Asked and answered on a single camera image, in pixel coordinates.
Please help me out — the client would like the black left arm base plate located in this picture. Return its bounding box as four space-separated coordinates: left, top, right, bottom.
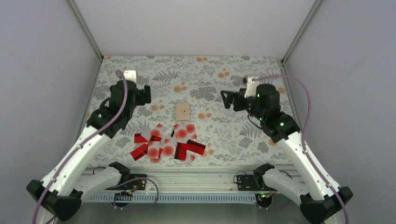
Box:
106 174 147 190

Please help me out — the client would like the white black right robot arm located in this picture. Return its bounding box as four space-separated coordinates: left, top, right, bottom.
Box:
220 84 353 224

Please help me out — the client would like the aluminium rail frame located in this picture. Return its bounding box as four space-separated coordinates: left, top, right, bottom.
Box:
37 0 341 224

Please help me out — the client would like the pile of red white cards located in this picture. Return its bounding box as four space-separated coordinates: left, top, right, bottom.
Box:
130 124 207 165

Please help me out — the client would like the slotted grey cable duct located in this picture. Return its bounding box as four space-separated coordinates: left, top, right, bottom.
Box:
87 192 265 204

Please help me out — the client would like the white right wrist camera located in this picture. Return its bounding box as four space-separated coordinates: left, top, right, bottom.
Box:
243 77 260 98

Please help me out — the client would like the floral patterned table mat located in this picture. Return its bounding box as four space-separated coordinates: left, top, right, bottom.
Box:
88 56 292 168

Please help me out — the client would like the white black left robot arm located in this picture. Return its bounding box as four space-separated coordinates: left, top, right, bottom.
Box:
26 80 151 224

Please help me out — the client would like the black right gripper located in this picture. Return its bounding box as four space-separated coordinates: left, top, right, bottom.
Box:
221 88 265 121

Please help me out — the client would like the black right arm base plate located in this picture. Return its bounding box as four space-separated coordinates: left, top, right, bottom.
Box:
235 174 275 191

